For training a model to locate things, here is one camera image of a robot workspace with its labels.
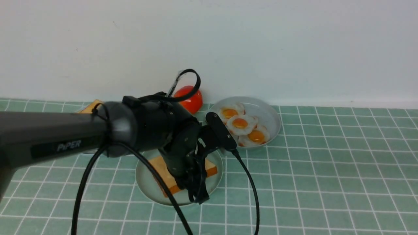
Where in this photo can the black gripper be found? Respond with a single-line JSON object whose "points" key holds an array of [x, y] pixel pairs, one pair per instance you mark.
{"points": [[185, 148]]}

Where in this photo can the toast slice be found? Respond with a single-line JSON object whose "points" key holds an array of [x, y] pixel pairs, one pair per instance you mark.
{"points": [[160, 166], [88, 109]]}

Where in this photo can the fried egg toy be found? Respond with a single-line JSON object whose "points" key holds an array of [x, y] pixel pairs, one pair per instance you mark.
{"points": [[259, 136], [241, 124], [228, 111]]}

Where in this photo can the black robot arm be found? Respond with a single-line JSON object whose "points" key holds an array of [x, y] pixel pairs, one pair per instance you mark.
{"points": [[134, 124]]}

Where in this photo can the light green plate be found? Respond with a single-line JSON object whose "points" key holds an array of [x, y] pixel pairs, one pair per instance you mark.
{"points": [[150, 188]]}

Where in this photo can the red tomato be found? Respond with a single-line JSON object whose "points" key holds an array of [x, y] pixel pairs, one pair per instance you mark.
{"points": [[192, 104]]}

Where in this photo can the grey plate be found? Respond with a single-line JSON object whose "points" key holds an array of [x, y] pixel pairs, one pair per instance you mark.
{"points": [[266, 115]]}

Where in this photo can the fried egg toy front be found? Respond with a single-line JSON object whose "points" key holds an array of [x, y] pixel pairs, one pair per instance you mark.
{"points": [[259, 136]]}

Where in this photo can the light blue plate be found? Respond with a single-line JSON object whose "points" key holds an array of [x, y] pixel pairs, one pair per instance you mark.
{"points": [[91, 151]]}

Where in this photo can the toast slice on blue plate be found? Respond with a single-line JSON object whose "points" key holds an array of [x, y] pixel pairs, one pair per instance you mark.
{"points": [[88, 109]]}

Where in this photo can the green checkered tablecloth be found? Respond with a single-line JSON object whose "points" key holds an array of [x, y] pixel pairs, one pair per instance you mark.
{"points": [[330, 171]]}

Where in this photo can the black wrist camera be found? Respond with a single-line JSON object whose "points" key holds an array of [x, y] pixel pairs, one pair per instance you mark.
{"points": [[223, 137]]}

